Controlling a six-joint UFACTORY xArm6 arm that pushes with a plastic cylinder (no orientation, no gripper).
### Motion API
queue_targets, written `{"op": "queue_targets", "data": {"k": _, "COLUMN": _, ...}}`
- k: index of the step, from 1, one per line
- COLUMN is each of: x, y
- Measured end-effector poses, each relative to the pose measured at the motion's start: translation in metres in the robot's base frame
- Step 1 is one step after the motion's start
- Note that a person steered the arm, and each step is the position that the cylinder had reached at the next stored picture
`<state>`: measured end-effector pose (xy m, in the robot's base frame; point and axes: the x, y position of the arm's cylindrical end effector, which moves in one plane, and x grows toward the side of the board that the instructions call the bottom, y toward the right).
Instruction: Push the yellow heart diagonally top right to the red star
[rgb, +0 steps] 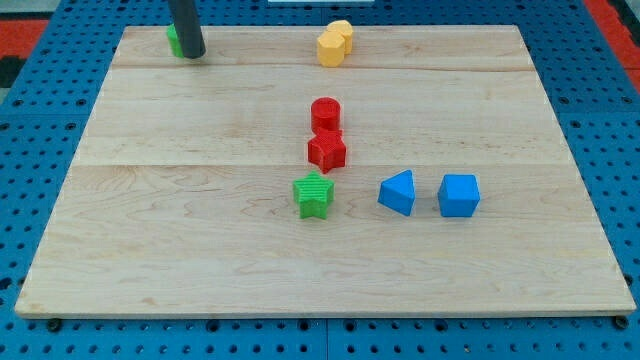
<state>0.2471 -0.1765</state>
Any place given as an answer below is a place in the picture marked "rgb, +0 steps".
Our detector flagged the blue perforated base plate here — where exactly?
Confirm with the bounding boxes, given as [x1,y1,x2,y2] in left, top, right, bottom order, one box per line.
[1,1,639,359]

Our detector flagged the yellow hexagon block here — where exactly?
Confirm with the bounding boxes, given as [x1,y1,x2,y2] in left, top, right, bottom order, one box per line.
[316,31,345,67]

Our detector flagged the red cylinder block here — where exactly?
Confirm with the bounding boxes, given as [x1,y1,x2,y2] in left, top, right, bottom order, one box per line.
[310,97,341,133]

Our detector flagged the yellow heart block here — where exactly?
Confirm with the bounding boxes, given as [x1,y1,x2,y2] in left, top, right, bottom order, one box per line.
[326,20,354,54]

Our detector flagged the light wooden board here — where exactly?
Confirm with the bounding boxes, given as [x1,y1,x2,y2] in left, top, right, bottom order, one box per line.
[15,25,636,319]

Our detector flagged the blue cube block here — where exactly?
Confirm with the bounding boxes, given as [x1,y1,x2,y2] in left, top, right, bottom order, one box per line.
[438,174,481,218]

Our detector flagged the green star block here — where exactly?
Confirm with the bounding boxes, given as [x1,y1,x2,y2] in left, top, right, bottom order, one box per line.
[292,171,334,219]

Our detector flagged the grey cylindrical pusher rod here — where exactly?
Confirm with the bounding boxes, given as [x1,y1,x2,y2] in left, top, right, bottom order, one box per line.
[168,0,206,59]

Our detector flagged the red star block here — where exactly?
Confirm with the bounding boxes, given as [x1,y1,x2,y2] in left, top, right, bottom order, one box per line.
[307,129,347,174]

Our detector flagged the green block behind rod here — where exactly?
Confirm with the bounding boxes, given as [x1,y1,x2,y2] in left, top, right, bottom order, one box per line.
[166,23,184,58]

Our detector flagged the blue triangular prism block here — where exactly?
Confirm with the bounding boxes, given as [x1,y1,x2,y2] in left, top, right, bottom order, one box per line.
[378,170,416,216]

